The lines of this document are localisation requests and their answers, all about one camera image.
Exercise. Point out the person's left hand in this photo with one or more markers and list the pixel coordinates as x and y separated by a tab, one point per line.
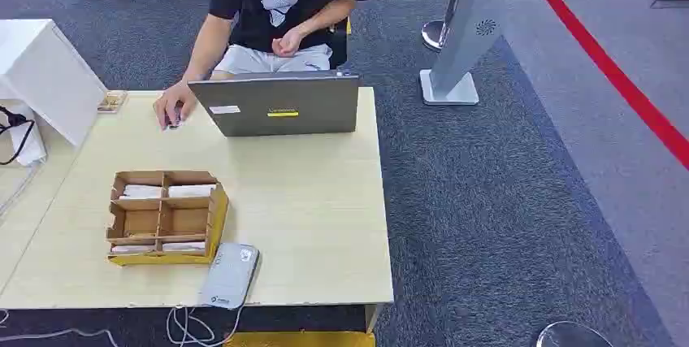
288	43

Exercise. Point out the person's right hand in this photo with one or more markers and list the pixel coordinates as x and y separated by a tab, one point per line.
172	98

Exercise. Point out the dark computer mouse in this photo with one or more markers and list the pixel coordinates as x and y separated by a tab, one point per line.
175	121

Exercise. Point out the person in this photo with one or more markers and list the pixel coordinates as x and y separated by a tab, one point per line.
301	16

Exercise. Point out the black chair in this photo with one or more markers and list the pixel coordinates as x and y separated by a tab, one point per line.
339	43

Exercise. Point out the grey laptop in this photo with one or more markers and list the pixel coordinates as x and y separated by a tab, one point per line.
280	105

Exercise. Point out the white card stack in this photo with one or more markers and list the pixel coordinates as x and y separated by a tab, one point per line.
184	246
141	192
132	249
191	190

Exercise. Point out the wooden compartment card box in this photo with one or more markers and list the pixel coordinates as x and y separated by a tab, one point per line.
215	221

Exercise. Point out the white cabinet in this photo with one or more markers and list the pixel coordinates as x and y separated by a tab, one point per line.
43	70

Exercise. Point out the white cloth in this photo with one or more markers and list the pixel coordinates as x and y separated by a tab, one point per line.
33	145

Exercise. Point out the grey kiosk stand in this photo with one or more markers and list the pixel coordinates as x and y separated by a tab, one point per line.
468	27

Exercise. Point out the grey card reader device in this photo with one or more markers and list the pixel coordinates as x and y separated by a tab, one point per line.
229	277

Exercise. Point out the yellow box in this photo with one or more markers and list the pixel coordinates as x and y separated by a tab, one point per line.
301	340

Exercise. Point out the red floor tape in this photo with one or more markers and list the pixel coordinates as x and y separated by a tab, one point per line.
608	67

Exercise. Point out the chrome round base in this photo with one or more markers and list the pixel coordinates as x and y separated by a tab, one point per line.
570	336

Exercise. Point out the chrome stanchion post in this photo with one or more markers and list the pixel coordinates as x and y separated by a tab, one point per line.
432	35

